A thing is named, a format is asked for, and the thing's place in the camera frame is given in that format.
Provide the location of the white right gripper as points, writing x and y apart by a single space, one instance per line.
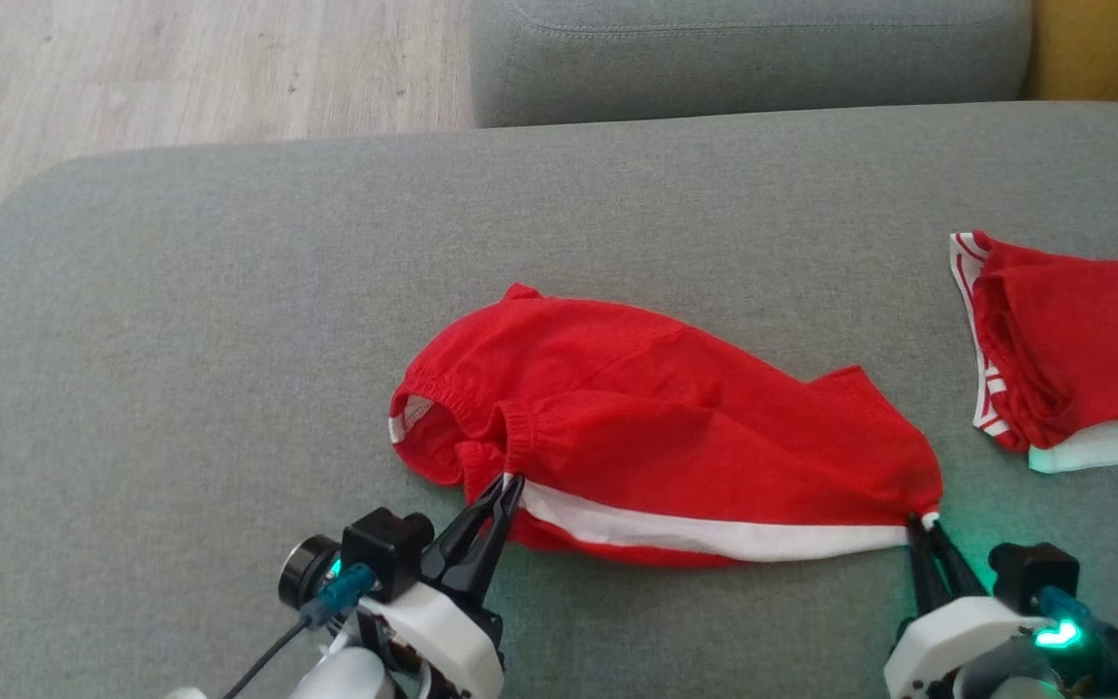
947 646

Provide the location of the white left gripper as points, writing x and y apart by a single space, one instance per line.
433 641

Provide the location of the red shorts with white stripe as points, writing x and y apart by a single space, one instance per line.
675 417

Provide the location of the red and white basketball jersey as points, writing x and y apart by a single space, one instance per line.
1093 340

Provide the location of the grey fabric sofa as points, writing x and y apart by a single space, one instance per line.
229 340

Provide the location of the grey sofa cushion block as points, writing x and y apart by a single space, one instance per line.
753 58

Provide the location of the yellow upholstered seat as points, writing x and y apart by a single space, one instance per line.
1107 49

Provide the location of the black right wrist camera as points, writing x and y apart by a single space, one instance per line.
1035 573

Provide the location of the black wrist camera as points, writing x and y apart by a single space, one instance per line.
375 549
1035 573

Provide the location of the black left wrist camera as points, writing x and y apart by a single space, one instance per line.
375 549

